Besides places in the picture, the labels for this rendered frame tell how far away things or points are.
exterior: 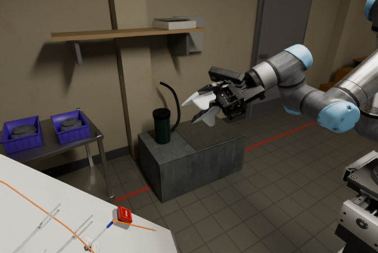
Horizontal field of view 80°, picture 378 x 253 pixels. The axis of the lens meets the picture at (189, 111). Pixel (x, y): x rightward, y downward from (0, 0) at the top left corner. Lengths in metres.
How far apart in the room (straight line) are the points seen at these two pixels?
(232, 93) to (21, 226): 0.57
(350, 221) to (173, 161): 1.45
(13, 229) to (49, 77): 1.99
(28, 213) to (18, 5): 1.98
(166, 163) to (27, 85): 1.46
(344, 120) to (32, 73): 2.38
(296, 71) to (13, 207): 0.76
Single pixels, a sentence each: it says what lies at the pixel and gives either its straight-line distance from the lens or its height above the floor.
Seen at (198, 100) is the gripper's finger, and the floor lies 1.50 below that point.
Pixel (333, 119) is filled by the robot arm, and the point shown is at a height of 1.50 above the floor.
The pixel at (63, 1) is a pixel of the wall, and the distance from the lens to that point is 2.45.
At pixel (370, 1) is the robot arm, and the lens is 0.91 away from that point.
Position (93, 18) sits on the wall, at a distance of 2.48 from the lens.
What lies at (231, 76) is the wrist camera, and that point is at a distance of 0.64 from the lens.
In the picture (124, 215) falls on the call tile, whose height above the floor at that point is 1.11.
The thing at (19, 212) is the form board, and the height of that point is 1.30.
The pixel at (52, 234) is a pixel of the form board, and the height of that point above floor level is 1.24.
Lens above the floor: 1.73
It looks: 25 degrees down
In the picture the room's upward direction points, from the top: straight up
